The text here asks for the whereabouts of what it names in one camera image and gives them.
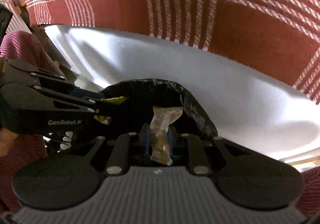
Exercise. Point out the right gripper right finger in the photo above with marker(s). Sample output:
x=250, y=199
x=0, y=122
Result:
x=187, y=151

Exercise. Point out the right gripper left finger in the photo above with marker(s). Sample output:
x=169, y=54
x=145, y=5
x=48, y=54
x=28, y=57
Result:
x=129, y=150

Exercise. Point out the brown snack wrapper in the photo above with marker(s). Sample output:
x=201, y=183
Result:
x=162, y=119

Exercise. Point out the person left hand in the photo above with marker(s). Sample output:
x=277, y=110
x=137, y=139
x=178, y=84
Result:
x=7, y=139

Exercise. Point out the black trash bag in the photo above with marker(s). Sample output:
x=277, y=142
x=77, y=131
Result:
x=142, y=95

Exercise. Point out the red white plaid tablecloth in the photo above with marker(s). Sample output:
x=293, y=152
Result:
x=279, y=38

